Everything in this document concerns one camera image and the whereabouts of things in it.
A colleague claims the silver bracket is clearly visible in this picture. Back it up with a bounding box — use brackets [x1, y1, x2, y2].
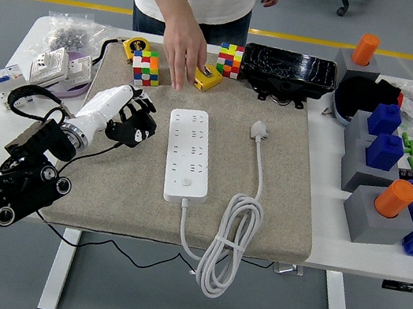
[272, 260, 306, 279]

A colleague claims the white power strip cord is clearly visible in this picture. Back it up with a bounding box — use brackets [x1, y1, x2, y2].
[165, 109, 281, 305]

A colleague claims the thick black cable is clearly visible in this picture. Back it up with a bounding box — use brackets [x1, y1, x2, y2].
[92, 35, 127, 70]

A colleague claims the person's right hand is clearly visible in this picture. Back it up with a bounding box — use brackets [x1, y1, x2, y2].
[154, 11, 216, 96]

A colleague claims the black power adapter plug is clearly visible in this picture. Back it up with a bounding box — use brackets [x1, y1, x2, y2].
[113, 105, 161, 142]

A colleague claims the clear bag of metal nuts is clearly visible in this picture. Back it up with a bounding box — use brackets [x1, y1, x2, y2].
[41, 8, 113, 65]

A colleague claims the white switch panel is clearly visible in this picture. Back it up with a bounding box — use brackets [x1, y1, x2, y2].
[65, 52, 97, 85]

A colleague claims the yellow tape measure black label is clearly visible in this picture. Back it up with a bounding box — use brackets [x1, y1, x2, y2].
[120, 35, 154, 69]

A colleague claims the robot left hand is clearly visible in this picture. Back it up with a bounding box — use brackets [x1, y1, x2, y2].
[69, 76, 162, 152]

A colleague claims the black table control panel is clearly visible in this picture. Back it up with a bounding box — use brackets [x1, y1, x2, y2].
[381, 277, 413, 295]

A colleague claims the white blue round dish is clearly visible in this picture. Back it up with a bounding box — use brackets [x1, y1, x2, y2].
[327, 87, 359, 128]

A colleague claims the thin black adapter cord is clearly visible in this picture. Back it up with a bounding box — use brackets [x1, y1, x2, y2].
[28, 129, 293, 292]

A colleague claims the grey-brown mat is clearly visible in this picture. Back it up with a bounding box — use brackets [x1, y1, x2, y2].
[36, 27, 344, 270]

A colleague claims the black glossy tray device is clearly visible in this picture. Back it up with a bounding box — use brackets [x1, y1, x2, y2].
[235, 40, 341, 116]

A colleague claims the orange cylinder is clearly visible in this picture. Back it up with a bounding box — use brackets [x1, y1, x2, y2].
[371, 175, 413, 223]
[349, 31, 381, 69]

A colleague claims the grey block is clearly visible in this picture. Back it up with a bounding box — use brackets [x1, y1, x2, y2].
[335, 135, 413, 203]
[342, 107, 383, 149]
[337, 182, 413, 254]
[329, 45, 385, 92]

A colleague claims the white wall socket panel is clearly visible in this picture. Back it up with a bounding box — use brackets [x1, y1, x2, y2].
[27, 42, 73, 94]

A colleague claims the blue block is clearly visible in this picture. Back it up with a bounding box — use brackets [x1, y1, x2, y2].
[362, 130, 408, 173]
[365, 99, 406, 140]

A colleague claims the colourful puzzle cube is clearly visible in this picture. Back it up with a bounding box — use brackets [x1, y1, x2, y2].
[128, 47, 166, 91]
[214, 41, 246, 81]

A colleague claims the white power strip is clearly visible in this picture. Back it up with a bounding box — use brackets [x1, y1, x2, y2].
[154, 105, 222, 209]

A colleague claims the white blue circuit breaker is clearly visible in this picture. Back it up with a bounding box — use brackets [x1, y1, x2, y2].
[0, 60, 42, 116]

